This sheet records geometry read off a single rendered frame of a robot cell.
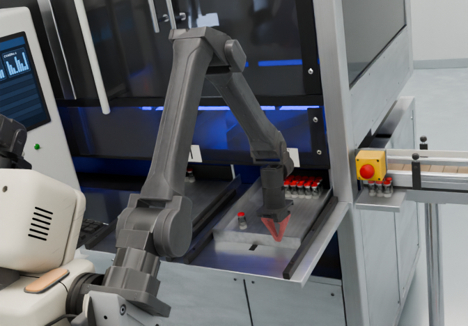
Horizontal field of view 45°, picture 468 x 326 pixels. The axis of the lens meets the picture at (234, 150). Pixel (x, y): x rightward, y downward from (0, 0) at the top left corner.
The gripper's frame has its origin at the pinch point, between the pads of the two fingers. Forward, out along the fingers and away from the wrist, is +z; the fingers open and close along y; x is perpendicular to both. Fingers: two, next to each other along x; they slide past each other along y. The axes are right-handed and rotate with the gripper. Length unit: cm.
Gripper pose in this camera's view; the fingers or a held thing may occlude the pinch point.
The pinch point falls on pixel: (278, 238)
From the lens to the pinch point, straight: 150.1
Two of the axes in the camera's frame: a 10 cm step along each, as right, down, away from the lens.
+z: 1.1, 9.6, 2.4
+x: -8.8, -0.2, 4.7
